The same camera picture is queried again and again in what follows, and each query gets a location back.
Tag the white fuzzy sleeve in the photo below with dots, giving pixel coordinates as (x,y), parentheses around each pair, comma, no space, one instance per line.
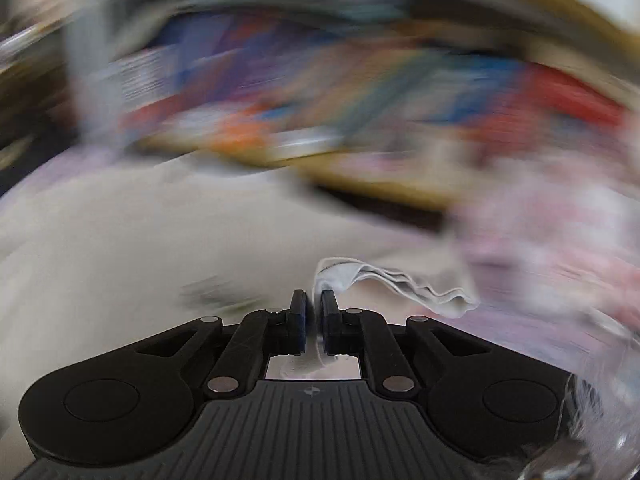
(600,425)

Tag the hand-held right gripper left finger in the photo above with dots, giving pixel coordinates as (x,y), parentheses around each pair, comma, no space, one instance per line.
(300,325)

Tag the wooden bookshelf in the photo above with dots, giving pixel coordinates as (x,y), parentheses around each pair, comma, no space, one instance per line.
(390,185)

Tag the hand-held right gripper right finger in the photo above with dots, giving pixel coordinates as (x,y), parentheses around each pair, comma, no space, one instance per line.
(327,325)

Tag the cream printed shirt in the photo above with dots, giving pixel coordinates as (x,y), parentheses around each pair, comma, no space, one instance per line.
(125,240)

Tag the pink checked desk mat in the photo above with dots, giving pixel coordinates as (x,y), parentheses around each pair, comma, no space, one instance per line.
(550,270)

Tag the row of colourful books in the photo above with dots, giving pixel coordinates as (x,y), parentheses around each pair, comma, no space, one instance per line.
(325,75)

